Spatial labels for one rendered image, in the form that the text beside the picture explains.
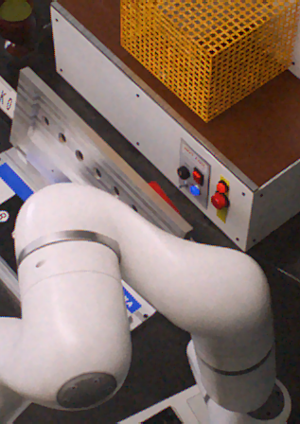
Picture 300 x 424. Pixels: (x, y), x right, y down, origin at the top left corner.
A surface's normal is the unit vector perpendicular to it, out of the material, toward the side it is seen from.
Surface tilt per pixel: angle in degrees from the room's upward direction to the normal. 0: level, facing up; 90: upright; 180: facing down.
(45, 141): 75
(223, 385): 94
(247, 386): 90
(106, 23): 0
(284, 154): 0
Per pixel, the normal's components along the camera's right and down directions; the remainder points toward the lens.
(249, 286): 0.57, -0.04
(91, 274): 0.42, -0.55
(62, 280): -0.16, -0.51
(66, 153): -0.74, 0.37
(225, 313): 0.25, 0.51
